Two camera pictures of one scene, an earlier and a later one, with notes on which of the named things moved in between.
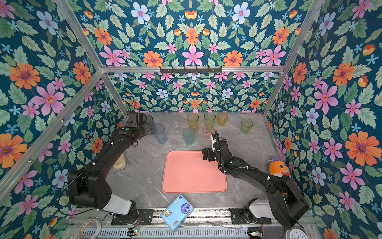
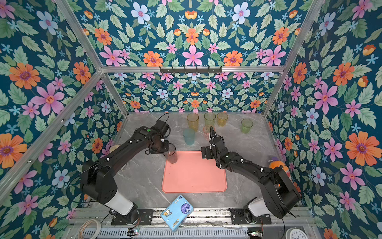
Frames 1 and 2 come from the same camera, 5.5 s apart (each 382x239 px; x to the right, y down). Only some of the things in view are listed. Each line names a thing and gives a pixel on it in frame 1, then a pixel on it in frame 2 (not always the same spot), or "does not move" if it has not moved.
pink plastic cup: [208, 130] does not move
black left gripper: [144, 125] to [153, 150]
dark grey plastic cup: [150, 122] to [171, 155]
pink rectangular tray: [186, 172] does not move
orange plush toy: [278, 169] does not move
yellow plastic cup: [193, 120] does not move
